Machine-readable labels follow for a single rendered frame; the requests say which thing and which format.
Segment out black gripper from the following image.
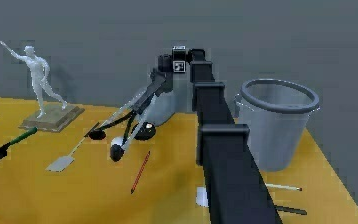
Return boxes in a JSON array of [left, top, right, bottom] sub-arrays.
[[87, 54, 175, 163]]

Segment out white round ball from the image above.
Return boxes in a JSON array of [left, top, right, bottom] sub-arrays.
[[110, 135, 126, 150]]

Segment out black round dish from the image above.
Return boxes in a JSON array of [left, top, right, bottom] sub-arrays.
[[133, 121, 157, 141]]

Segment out red pencil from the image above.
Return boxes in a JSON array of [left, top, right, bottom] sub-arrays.
[[129, 150, 152, 195]]

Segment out grey metal spatula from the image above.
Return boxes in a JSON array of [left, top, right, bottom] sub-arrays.
[[45, 121, 101, 173]]

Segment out grey round pot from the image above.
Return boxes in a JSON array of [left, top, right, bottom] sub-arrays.
[[143, 85, 195, 128]]

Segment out white figure statue on base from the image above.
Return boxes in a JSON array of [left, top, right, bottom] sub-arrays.
[[0, 39, 86, 133]]

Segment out grey metal bucket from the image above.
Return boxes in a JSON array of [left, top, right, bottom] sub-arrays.
[[233, 78, 321, 173]]

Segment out white pencil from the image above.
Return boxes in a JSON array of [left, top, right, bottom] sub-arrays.
[[264, 182, 303, 193]]

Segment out black pen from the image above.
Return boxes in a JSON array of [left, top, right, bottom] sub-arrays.
[[274, 205, 308, 216]]

